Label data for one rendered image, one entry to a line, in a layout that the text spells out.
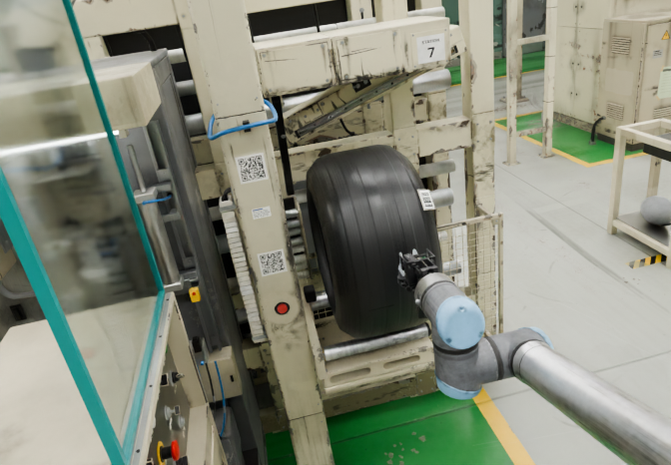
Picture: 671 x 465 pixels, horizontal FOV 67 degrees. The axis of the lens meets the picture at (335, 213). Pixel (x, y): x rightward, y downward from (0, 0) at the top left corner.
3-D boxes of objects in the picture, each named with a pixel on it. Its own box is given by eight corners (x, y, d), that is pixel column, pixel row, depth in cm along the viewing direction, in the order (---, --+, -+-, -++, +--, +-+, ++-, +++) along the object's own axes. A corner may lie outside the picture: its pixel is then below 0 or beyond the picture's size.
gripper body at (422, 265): (427, 246, 122) (446, 265, 111) (431, 279, 125) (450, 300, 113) (396, 253, 121) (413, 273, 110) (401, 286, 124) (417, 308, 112)
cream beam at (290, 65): (265, 99, 154) (255, 49, 148) (260, 87, 177) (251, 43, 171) (453, 66, 162) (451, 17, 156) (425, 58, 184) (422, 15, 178)
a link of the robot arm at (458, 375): (499, 395, 103) (497, 342, 99) (445, 408, 101) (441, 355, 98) (479, 369, 112) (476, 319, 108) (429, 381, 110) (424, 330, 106)
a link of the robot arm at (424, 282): (462, 313, 109) (419, 323, 108) (453, 303, 114) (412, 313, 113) (458, 275, 107) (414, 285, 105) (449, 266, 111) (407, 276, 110)
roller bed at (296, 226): (263, 290, 194) (247, 221, 182) (260, 271, 208) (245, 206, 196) (313, 279, 197) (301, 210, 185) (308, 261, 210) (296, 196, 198)
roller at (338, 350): (319, 346, 155) (319, 348, 159) (323, 361, 153) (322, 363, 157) (427, 320, 159) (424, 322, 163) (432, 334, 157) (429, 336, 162)
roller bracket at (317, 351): (319, 382, 152) (314, 356, 148) (301, 309, 188) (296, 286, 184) (329, 379, 153) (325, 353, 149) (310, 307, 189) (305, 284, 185)
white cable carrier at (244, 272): (254, 343, 157) (218, 203, 138) (253, 333, 162) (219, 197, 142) (268, 339, 158) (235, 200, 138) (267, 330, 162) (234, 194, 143)
